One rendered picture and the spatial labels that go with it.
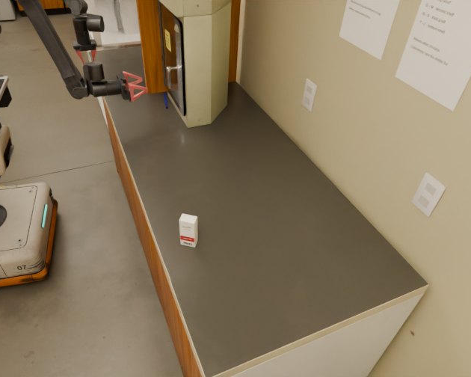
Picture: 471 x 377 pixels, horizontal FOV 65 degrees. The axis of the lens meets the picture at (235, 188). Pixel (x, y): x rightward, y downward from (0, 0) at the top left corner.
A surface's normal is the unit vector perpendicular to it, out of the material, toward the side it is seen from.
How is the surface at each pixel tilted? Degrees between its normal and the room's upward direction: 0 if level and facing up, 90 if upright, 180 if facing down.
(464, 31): 90
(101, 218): 0
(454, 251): 90
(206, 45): 90
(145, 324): 0
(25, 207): 0
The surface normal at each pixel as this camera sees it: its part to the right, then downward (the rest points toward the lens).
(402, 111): -0.91, 0.23
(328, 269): 0.05, -0.75
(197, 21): 0.41, 0.62
